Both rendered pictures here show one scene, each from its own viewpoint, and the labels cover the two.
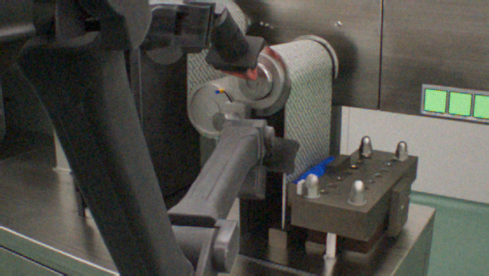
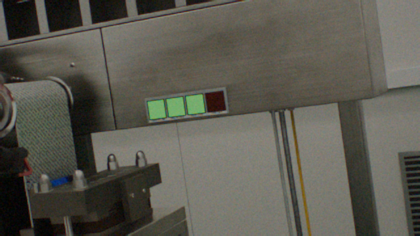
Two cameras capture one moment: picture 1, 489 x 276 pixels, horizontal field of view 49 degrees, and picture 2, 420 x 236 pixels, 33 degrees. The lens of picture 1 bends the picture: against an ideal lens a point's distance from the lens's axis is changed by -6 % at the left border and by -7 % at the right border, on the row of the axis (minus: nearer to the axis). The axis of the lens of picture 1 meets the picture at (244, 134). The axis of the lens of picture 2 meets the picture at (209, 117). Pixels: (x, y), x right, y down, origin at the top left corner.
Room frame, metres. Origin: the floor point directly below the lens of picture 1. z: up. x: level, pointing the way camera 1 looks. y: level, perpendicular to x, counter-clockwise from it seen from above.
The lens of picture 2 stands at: (-0.72, -0.32, 1.24)
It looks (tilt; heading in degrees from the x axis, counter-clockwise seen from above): 3 degrees down; 352
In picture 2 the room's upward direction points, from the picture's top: 8 degrees counter-clockwise
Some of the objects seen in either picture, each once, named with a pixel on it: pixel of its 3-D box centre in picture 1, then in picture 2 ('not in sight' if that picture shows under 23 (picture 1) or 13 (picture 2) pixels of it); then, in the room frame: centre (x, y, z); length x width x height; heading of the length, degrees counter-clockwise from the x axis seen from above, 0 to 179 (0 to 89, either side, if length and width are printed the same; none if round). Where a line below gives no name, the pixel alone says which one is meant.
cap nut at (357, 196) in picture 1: (357, 191); (79, 179); (1.02, -0.22, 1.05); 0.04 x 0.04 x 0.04
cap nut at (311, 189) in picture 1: (312, 184); (44, 182); (1.06, -0.14, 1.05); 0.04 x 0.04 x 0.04
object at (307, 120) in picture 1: (308, 135); (48, 153); (1.21, -0.14, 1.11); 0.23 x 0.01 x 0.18; 149
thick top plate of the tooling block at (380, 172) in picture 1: (361, 187); (100, 188); (1.18, -0.27, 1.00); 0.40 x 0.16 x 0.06; 149
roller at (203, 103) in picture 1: (239, 100); not in sight; (1.30, 0.01, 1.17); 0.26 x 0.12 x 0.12; 149
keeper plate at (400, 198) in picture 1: (401, 206); (135, 197); (1.14, -0.35, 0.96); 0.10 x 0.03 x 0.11; 149
